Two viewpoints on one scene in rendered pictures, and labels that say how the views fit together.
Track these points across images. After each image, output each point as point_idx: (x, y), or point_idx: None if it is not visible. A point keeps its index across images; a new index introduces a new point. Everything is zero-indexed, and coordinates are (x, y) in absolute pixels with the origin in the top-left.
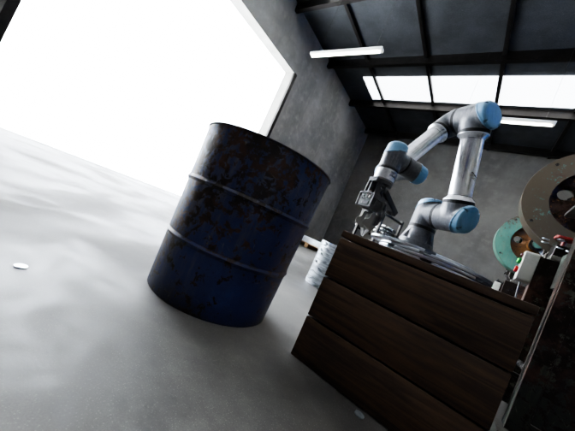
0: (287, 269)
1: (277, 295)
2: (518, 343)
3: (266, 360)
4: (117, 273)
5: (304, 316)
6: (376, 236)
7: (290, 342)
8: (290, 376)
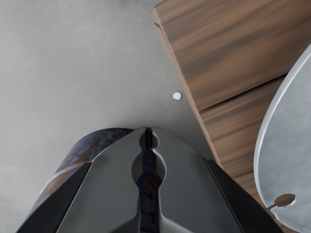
0: (158, 179)
1: (46, 71)
2: None
3: (211, 157)
4: None
5: (111, 58)
6: (305, 225)
7: (186, 125)
8: None
